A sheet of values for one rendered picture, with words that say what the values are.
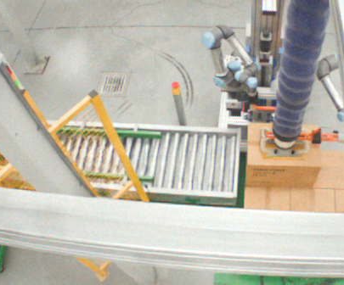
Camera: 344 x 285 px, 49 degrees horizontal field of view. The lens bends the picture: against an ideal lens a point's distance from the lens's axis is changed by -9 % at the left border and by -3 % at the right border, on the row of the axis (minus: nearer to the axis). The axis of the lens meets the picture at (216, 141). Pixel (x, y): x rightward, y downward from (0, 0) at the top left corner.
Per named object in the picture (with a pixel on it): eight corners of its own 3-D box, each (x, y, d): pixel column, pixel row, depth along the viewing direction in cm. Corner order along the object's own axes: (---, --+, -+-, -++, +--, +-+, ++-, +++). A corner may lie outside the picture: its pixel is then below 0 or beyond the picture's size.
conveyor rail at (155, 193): (7, 186, 378) (-2, 178, 361) (8, 181, 380) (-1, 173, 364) (233, 205, 359) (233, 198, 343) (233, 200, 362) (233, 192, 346)
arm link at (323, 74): (312, 62, 287) (345, 120, 282) (324, 56, 289) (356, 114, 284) (307, 67, 298) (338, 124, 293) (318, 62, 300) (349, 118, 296)
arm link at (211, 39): (235, 81, 336) (223, 28, 296) (223, 91, 331) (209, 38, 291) (226, 75, 343) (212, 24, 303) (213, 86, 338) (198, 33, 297)
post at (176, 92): (183, 146, 440) (171, 89, 354) (184, 141, 444) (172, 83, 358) (189, 146, 440) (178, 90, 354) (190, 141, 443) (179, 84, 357)
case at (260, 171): (245, 185, 354) (246, 164, 320) (246, 146, 374) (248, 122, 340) (312, 187, 350) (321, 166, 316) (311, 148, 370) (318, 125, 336)
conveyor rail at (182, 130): (25, 132, 411) (17, 123, 394) (26, 128, 413) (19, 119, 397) (237, 143, 392) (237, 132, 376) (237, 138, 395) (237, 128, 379)
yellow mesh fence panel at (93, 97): (101, 282, 366) (-15, 197, 186) (95, 274, 370) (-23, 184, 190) (164, 221, 397) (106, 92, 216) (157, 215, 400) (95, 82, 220)
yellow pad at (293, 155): (262, 159, 322) (262, 155, 317) (262, 148, 327) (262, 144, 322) (304, 160, 319) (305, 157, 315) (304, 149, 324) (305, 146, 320)
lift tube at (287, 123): (272, 142, 305) (285, 45, 216) (272, 117, 316) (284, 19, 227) (301, 143, 303) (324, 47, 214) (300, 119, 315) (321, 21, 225)
